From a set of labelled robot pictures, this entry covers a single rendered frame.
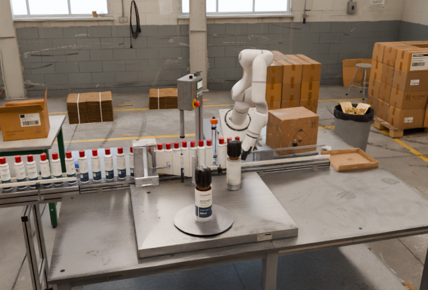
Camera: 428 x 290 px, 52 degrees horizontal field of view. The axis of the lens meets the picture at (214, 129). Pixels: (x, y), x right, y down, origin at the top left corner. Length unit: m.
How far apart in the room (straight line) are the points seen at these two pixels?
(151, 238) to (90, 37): 6.13
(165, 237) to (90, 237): 0.40
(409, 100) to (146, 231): 4.58
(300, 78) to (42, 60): 4.43
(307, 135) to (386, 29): 6.16
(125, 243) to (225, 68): 6.25
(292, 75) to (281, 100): 0.38
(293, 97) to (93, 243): 4.42
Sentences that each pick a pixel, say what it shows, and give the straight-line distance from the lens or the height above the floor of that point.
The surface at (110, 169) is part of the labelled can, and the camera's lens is 2.77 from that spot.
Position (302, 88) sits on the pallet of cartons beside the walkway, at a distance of 6.25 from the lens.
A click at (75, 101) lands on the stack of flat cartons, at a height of 0.31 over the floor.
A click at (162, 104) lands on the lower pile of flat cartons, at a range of 7.12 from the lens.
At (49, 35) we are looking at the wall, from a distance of 8.13.
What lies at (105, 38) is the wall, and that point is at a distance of 8.02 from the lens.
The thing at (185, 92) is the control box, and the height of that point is 1.40.
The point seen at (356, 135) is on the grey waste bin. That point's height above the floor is 0.37.
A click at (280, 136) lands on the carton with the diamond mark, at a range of 3.14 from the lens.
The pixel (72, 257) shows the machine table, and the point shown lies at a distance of 2.26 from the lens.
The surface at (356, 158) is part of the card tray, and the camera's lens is 3.32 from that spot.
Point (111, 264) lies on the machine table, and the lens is 2.17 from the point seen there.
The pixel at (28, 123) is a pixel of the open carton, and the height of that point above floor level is 0.92.
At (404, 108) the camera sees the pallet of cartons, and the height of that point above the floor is 0.42.
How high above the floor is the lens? 2.10
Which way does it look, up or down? 20 degrees down
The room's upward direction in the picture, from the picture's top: straight up
